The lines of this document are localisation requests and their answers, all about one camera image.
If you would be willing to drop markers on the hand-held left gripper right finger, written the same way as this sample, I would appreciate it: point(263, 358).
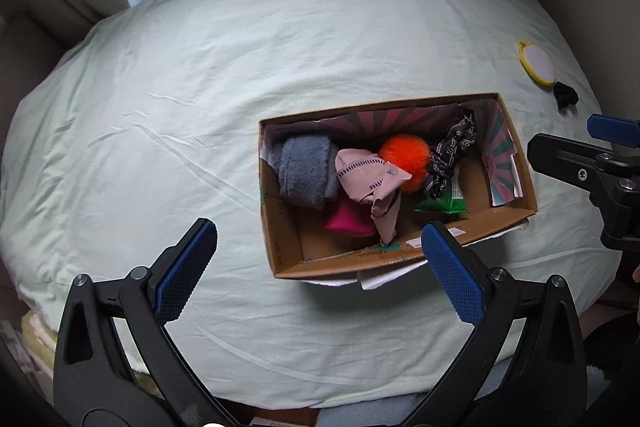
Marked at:
point(452, 274)

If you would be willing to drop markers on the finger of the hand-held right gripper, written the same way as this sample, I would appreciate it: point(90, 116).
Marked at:
point(612, 127)
point(560, 154)

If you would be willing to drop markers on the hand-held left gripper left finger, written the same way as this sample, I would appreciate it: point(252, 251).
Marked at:
point(184, 274)

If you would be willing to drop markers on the green packet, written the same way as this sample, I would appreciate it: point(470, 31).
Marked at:
point(447, 204)

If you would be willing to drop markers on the cardboard box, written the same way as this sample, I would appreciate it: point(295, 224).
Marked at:
point(390, 187)

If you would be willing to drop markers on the black patterned scarf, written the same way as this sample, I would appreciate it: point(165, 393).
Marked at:
point(450, 152)

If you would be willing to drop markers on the magenta pouch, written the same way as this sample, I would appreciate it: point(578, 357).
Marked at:
point(347, 219)

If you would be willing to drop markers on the orange fur pompom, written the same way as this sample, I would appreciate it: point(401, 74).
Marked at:
point(404, 159)

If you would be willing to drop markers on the pink cloth bag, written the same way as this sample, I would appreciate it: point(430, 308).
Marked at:
point(367, 177)

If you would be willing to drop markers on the grey fleece roll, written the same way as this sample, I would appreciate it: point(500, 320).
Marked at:
point(305, 172)

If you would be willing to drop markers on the yellow round mirror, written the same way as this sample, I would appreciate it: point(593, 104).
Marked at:
point(540, 64)

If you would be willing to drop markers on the stack of folded cloths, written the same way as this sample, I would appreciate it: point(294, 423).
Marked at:
point(35, 337)

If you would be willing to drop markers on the beige headboard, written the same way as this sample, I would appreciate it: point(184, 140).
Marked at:
point(25, 52)

